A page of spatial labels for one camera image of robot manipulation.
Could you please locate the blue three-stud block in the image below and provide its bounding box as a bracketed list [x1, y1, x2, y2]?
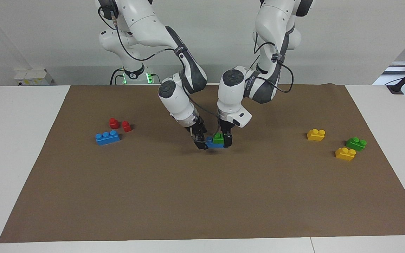
[206, 137, 225, 149]
[95, 130, 121, 145]

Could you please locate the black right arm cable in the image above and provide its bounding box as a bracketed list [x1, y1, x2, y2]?
[98, 5, 220, 118]

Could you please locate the white wall socket box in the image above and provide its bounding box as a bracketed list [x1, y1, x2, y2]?
[14, 68, 53, 86]

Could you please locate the brown paper table mat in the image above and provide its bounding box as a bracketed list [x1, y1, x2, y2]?
[0, 84, 405, 244]

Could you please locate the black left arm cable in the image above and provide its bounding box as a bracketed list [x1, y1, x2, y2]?
[253, 32, 294, 94]

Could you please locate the yellow two-stud block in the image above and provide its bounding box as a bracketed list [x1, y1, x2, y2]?
[335, 147, 357, 161]
[307, 129, 326, 142]

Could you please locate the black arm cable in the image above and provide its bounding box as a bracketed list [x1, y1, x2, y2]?
[98, 5, 220, 118]
[253, 32, 294, 94]

